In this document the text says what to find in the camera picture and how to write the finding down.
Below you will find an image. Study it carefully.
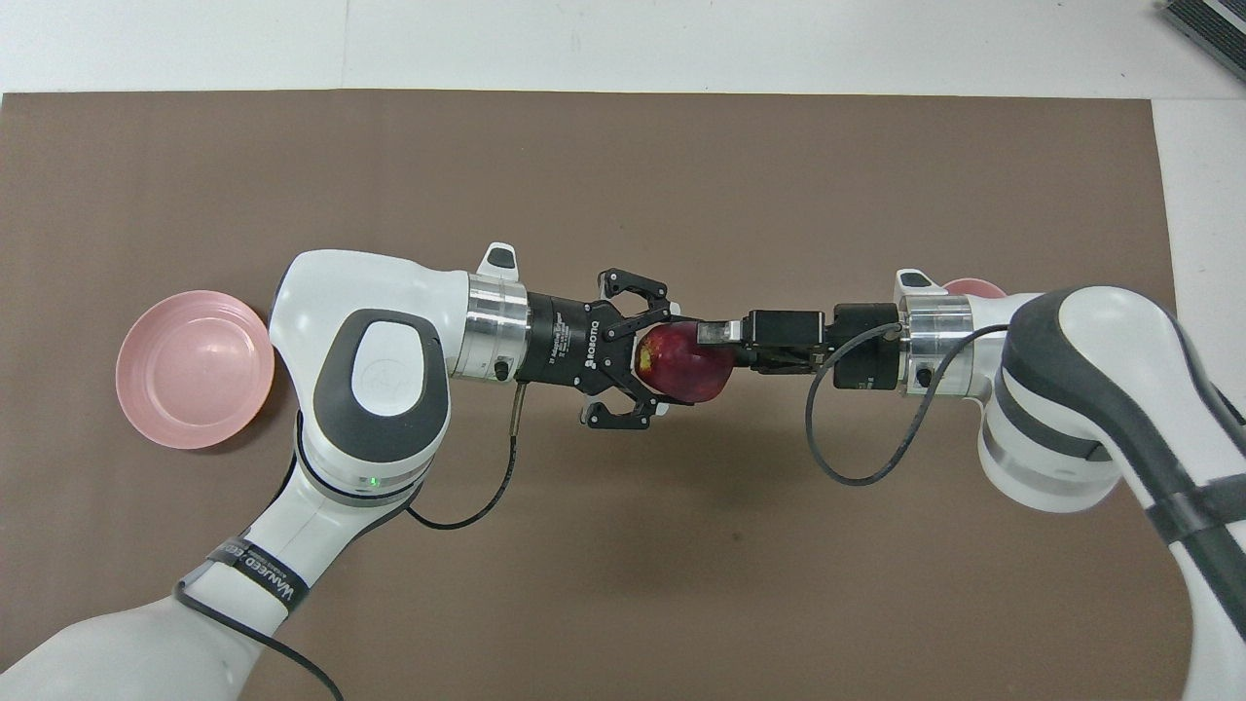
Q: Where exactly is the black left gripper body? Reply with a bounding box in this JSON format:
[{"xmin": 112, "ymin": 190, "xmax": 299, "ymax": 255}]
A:
[{"xmin": 516, "ymin": 290, "xmax": 635, "ymax": 395}]

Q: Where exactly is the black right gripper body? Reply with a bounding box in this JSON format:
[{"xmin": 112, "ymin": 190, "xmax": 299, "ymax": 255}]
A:
[{"xmin": 823, "ymin": 303, "xmax": 904, "ymax": 392}]

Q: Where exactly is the red apple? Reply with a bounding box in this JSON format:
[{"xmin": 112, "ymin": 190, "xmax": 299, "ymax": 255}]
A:
[{"xmin": 635, "ymin": 321, "xmax": 738, "ymax": 404}]

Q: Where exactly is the pink plate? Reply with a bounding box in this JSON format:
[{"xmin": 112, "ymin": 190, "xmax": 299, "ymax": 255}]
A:
[{"xmin": 115, "ymin": 290, "xmax": 275, "ymax": 451}]

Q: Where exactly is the brown table mat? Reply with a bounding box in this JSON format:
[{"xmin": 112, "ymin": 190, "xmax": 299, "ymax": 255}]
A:
[{"xmin": 0, "ymin": 90, "xmax": 1221, "ymax": 701}]

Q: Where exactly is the grey ribbed device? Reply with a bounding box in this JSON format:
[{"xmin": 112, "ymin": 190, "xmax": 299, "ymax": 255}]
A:
[{"xmin": 1160, "ymin": 0, "xmax": 1246, "ymax": 84}]

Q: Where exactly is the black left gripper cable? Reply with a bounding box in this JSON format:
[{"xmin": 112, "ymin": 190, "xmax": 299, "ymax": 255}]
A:
[{"xmin": 173, "ymin": 382, "xmax": 532, "ymax": 701}]

